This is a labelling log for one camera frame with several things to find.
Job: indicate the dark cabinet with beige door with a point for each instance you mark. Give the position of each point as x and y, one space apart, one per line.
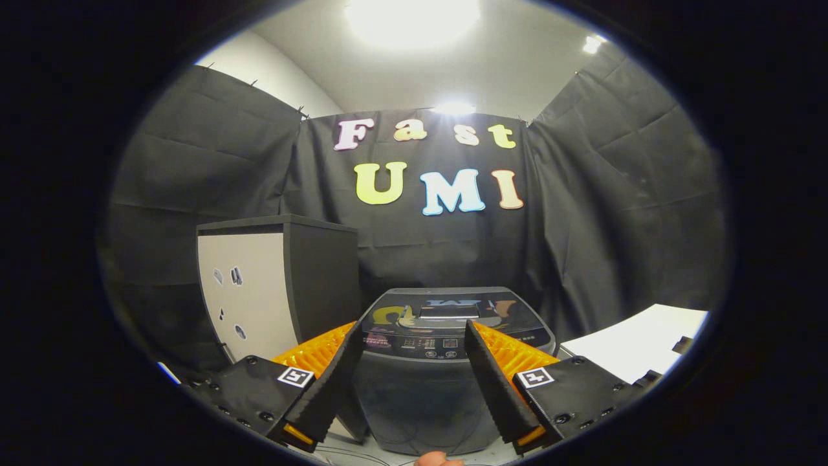
259 291

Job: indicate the large ceiling light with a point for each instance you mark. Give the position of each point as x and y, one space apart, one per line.
414 19

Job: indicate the ceiling light above backdrop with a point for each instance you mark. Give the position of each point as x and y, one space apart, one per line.
453 109

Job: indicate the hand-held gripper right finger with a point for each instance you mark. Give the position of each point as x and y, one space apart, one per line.
495 382

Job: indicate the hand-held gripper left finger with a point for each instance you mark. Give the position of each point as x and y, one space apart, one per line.
330 382

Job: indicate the small rectangular ceiling light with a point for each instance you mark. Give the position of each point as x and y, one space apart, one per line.
594 44

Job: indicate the black backdrop cloth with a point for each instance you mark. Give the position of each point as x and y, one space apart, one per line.
582 213

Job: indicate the white flat board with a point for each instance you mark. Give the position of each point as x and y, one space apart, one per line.
634 343

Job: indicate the dark grey washing machine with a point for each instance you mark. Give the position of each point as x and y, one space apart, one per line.
414 401

